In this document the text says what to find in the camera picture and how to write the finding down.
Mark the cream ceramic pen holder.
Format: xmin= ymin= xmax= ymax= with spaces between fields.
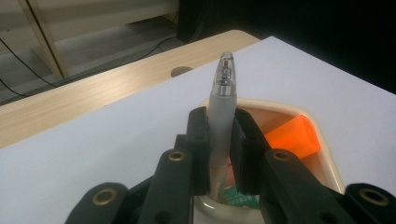
xmin=192 ymin=97 xmax=347 ymax=224

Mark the orange highlighter pen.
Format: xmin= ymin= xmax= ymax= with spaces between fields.
xmin=263 ymin=114 xmax=321 ymax=160

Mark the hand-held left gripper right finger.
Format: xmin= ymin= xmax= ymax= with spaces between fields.
xmin=230 ymin=107 xmax=272 ymax=195

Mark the clear ballpoint pen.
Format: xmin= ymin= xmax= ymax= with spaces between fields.
xmin=207 ymin=51 xmax=237 ymax=200

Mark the white green glue stick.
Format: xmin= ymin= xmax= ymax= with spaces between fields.
xmin=222 ymin=185 xmax=261 ymax=209

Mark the cream metal frame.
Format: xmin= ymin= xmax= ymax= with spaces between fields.
xmin=17 ymin=0 xmax=69 ymax=78

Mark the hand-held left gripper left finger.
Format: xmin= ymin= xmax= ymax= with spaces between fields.
xmin=175 ymin=106 xmax=210 ymax=197

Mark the black cable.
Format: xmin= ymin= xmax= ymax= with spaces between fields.
xmin=124 ymin=35 xmax=179 ymax=64
xmin=0 ymin=37 xmax=59 ymax=89
xmin=0 ymin=77 xmax=26 ymax=98

